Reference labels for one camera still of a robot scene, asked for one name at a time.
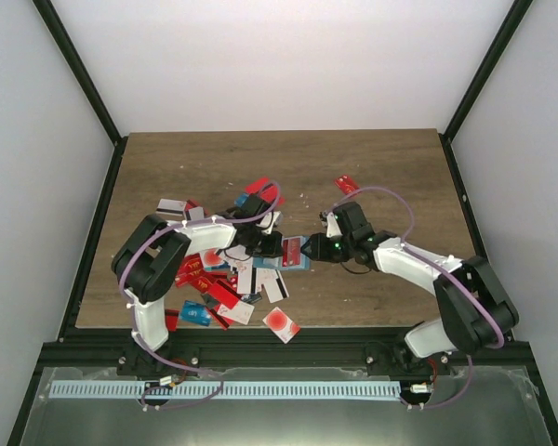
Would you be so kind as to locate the white card bottom centre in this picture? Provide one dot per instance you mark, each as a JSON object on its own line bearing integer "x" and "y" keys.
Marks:
{"x": 241, "y": 312}

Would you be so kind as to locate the white striped card left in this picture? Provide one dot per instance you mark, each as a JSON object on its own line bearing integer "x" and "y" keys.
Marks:
{"x": 171, "y": 207}

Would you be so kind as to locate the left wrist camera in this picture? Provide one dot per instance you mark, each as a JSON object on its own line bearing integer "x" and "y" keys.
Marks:
{"x": 269, "y": 222}

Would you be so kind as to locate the teal card holder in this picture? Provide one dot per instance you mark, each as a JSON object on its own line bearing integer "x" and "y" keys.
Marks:
{"x": 276, "y": 263}

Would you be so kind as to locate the dark red striped card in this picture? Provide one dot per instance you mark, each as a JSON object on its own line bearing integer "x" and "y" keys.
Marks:
{"x": 171, "y": 319}

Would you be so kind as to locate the red card far right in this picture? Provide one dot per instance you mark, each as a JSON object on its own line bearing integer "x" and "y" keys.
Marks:
{"x": 346, "y": 184}

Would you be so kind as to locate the white card red circle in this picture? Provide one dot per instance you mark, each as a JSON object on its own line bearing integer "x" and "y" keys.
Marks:
{"x": 281, "y": 325}

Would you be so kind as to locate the large white card pile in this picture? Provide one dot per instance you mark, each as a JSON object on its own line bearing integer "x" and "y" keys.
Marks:
{"x": 237, "y": 258}

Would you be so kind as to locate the blue card bottom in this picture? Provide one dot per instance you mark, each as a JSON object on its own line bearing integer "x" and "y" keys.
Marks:
{"x": 195, "y": 313}

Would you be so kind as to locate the red magnetic stripe card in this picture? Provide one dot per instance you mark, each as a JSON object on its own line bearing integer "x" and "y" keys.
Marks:
{"x": 264, "y": 191}

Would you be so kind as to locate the light blue slotted rail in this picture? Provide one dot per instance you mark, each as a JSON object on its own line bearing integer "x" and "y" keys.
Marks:
{"x": 230, "y": 390}

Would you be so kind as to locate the blue card top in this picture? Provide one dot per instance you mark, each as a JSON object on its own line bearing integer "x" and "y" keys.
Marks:
{"x": 241, "y": 200}

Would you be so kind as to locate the red card in pile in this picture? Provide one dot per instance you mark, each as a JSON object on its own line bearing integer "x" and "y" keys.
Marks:
{"x": 224, "y": 294}

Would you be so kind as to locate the red VIP card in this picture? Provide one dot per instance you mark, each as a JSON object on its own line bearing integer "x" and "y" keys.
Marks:
{"x": 292, "y": 256}

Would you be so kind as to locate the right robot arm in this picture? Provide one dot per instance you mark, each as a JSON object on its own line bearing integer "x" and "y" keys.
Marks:
{"x": 475, "y": 311}

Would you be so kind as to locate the white magnetic stripe card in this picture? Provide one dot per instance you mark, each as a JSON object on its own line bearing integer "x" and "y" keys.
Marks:
{"x": 275, "y": 287}

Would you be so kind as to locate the blue card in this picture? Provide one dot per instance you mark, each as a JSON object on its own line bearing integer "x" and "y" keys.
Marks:
{"x": 195, "y": 313}
{"x": 241, "y": 200}

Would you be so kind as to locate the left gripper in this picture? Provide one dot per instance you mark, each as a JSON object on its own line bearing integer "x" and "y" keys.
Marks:
{"x": 274, "y": 248}

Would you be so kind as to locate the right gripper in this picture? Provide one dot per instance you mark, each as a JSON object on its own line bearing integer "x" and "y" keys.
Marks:
{"x": 319, "y": 250}

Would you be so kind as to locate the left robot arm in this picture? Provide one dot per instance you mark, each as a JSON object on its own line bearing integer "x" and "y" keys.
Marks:
{"x": 146, "y": 265}

